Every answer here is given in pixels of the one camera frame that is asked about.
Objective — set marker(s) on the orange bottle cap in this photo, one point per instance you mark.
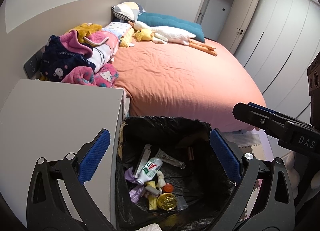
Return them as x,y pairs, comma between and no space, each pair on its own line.
168,188

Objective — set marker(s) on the black trash bag bin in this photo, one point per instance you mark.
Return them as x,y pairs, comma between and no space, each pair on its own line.
203,182

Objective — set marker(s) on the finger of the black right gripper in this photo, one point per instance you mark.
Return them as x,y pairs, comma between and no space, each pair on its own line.
271,121

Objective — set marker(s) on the grey foam corner guard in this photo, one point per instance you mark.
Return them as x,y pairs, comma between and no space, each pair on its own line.
155,192

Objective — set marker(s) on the clear plastic cup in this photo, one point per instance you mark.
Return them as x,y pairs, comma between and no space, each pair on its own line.
181,203

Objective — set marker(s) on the white green plastic bottle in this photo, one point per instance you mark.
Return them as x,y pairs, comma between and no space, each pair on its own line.
149,170

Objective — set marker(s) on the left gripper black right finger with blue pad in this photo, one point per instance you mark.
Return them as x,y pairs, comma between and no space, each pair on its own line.
262,198

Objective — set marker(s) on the navy patterned blanket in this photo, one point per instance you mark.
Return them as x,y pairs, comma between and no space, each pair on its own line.
57,62

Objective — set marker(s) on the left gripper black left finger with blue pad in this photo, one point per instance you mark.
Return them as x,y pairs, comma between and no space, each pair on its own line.
57,197

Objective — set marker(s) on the orange bed sheet mattress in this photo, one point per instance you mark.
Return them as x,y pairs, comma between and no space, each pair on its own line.
180,81

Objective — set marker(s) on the gold foil lid can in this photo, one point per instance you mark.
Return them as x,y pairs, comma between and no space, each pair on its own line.
166,201

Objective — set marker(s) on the yellow plush toy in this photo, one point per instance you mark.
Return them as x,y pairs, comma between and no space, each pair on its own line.
144,35

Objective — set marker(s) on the white bedside cabinet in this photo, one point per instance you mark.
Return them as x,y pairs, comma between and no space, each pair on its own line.
43,119

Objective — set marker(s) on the purple knotted plastic bag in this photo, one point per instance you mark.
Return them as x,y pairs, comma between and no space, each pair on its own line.
137,190

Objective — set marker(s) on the teal long cushion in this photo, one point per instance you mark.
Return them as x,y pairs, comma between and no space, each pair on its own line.
155,20

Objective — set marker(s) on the pink rectangular box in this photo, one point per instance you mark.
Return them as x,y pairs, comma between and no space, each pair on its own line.
190,153

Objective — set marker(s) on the white checkered pillow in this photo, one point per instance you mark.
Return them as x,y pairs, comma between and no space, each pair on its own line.
127,11

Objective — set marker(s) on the white goose plush toy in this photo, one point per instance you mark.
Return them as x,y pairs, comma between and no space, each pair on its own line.
166,34

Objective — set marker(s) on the grey torn wrapper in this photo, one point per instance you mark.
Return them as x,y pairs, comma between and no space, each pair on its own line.
169,159

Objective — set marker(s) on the white gloved right hand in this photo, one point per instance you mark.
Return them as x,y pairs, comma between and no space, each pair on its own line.
292,173

